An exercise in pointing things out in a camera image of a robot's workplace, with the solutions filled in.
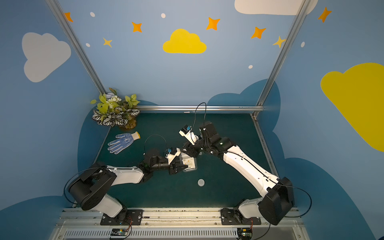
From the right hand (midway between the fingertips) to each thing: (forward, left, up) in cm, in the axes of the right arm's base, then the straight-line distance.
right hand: (186, 144), depth 75 cm
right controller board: (-34, -32, -26) cm, 53 cm away
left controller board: (-37, +30, -24) cm, 54 cm away
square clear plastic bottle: (-6, -3, -8) cm, 10 cm away
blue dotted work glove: (+14, +48, -23) cm, 55 cm away
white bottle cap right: (-11, -9, -23) cm, 27 cm away
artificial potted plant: (+21, +49, 0) cm, 53 cm away
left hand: (-3, 0, -11) cm, 11 cm away
